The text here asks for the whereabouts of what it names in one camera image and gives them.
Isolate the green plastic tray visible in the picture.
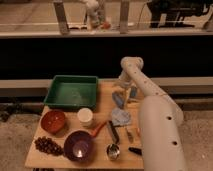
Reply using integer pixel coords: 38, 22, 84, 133
44, 75, 98, 110

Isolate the black handled tool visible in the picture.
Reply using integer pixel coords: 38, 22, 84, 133
128, 147, 142, 156

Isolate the purple bowl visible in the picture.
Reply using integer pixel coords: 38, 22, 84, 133
63, 130, 94, 162

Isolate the small metal fork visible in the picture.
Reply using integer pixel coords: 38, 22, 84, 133
125, 127, 134, 143

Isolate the orange handled spoon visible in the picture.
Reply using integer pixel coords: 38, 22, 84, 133
90, 121, 106, 137

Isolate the white cup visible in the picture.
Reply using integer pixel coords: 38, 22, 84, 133
77, 108, 93, 127

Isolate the light blue cup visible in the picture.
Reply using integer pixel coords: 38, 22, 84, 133
129, 86, 137, 98

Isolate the orange bowl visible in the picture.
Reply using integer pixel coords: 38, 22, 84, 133
41, 110, 66, 134

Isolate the black handled metal scoop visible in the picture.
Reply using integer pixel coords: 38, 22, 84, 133
106, 121, 120, 160

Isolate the bunch of dark grapes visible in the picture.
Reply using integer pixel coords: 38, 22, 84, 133
34, 136, 63, 156

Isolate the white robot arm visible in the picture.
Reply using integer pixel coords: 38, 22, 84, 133
118, 57, 188, 171

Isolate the crumpled grey cloth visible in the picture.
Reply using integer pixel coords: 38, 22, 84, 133
111, 108, 131, 126

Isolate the background white robot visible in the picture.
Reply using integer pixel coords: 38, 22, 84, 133
79, 0, 111, 29

